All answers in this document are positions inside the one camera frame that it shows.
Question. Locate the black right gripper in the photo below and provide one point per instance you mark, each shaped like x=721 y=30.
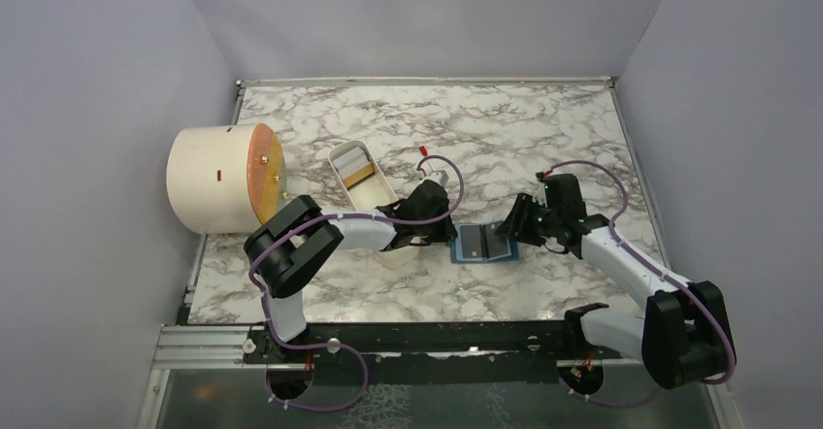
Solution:
x=515 y=225

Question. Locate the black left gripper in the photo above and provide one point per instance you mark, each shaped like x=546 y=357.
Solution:
x=445 y=233

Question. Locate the black credit card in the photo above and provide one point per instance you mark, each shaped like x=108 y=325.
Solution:
x=468 y=245
x=495 y=246

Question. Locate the blue leather card holder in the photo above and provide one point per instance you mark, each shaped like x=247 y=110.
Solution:
x=514 y=251

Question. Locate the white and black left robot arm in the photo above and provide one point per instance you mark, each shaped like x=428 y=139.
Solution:
x=288 y=250

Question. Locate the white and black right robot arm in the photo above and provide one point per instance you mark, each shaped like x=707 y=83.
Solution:
x=683 y=335

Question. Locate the stack of cards in tray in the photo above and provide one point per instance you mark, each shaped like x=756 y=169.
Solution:
x=353 y=167

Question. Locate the white oblong plastic tray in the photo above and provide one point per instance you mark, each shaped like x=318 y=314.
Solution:
x=372 y=192

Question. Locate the cream cylinder with orange disc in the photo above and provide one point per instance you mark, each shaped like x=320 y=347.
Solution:
x=226 y=179

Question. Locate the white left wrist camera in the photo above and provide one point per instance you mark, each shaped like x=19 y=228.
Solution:
x=439 y=177

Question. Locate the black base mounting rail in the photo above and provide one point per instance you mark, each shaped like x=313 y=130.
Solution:
x=347 y=354

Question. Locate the aluminium frame rail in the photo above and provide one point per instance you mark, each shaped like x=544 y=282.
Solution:
x=196 y=372

